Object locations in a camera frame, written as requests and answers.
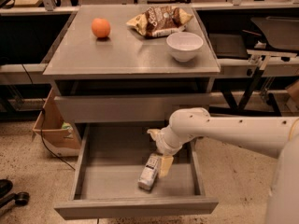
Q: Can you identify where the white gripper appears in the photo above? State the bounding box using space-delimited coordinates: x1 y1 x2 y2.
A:
147 126 183 178

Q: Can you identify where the white blue plastic bottle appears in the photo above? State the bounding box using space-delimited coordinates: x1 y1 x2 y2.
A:
137 153 160 190

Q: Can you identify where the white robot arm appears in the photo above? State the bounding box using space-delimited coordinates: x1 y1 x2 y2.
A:
148 107 299 224

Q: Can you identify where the closed top drawer front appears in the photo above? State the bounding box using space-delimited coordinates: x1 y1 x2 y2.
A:
54 93 211 123

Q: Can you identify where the open middle drawer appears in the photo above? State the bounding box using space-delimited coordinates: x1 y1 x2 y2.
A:
55 124 218 220

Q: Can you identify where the grey drawer cabinet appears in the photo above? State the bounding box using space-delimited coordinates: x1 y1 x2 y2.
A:
42 5 221 221

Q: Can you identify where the white ceramic bowl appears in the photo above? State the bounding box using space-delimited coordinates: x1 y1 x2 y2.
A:
166 32 204 62

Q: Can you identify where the cardboard box on floor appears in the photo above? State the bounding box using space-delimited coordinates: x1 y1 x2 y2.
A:
33 90 80 157

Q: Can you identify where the brown yellow chip bag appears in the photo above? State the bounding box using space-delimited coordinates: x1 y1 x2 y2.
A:
126 6 193 38

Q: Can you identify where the orange fruit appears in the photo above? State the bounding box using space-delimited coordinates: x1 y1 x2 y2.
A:
92 18 111 38

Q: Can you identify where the black chair caster wheel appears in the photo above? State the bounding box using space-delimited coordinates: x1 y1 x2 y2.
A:
15 192 30 206

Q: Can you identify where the black floor cable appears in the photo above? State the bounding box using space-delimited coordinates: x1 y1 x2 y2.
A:
20 63 77 172

